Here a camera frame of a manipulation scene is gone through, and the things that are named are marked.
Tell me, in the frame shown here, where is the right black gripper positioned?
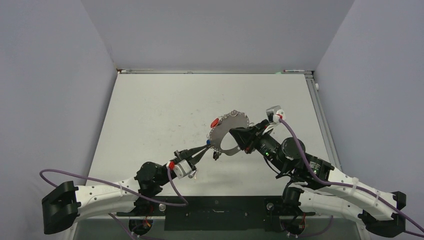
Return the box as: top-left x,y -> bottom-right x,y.
229,118 -> 289,173

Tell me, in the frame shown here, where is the grey key tag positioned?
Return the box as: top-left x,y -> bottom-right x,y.
188,170 -> 198,179

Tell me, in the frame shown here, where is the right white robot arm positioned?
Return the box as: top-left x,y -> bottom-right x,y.
229,116 -> 407,238

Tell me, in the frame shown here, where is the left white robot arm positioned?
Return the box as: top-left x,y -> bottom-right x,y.
41,144 -> 212,235

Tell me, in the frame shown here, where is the black key fob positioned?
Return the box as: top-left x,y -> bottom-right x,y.
212,151 -> 221,161

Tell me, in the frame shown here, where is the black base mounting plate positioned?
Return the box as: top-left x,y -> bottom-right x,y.
127,195 -> 313,235

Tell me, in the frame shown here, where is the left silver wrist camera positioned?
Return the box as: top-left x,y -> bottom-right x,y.
173,160 -> 193,179

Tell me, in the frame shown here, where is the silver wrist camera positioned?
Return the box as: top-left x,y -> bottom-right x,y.
173,160 -> 193,179
265,105 -> 286,123

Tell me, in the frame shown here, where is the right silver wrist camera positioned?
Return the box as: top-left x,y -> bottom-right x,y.
265,105 -> 286,123

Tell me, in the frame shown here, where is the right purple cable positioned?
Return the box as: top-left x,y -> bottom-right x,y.
275,114 -> 424,238

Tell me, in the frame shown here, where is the aluminium frame rail right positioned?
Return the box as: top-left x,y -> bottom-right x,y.
304,74 -> 340,168

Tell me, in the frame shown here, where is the aluminium frame rail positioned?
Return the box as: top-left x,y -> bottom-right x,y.
304,74 -> 340,168
117,69 -> 314,75

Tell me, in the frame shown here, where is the aluminium frame rail back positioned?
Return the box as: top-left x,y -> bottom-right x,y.
117,69 -> 314,75

